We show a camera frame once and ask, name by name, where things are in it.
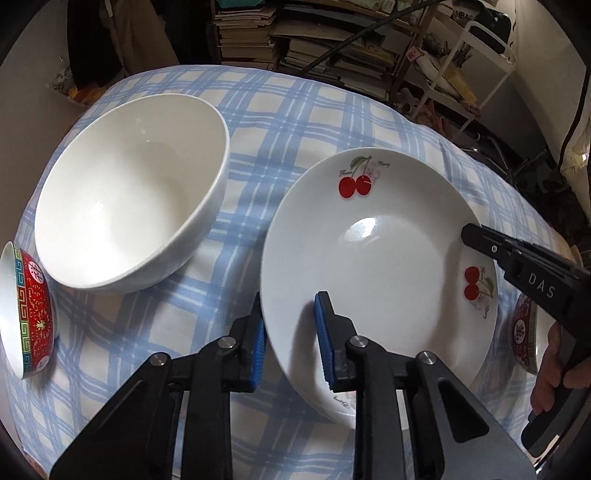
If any small red bowl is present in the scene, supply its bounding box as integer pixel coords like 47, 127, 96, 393
509, 293, 538, 375

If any cherry plate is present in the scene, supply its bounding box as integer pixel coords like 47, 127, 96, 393
260, 147, 499, 427

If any large white bowl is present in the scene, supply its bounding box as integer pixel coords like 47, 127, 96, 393
34, 93, 230, 294

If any person's right hand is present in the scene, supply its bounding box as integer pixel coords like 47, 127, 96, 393
530, 323, 591, 415

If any white duvet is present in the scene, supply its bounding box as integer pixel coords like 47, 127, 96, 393
560, 115, 590, 196

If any white utility cart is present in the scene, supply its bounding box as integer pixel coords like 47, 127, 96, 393
407, 12, 517, 130

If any wooden shelf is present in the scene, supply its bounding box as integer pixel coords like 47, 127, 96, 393
270, 1, 437, 102

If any stack of books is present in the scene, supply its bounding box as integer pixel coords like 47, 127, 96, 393
213, 6, 279, 70

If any brown coat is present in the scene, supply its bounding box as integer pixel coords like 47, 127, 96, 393
110, 0, 178, 75

